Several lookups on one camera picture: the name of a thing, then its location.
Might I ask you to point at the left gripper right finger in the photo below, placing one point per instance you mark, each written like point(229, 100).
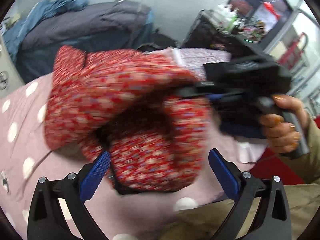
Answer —
point(272, 219)

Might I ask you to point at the dark blue grey bed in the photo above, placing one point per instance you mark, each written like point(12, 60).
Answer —
point(98, 27)

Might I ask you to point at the right hand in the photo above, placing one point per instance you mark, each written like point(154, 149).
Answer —
point(282, 136)

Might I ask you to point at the dark display cabinet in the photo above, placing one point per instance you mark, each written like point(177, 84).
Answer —
point(273, 13)

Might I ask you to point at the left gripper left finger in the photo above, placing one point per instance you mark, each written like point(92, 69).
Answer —
point(46, 220)

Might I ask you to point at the white medical machine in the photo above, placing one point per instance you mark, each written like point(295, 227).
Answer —
point(10, 78)

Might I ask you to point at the grey patterned cloth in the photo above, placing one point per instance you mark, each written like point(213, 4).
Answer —
point(194, 59)

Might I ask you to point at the pink polka dot bedsheet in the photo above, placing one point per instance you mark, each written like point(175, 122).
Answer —
point(25, 157)

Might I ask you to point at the black wire rack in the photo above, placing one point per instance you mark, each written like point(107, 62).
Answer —
point(205, 33)

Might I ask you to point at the blue quilt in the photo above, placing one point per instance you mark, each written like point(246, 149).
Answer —
point(41, 11)

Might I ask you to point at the red floral quilted jacket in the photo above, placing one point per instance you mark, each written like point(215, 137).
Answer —
point(125, 102)

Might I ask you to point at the khaki trousers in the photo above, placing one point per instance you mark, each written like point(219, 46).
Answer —
point(303, 199)

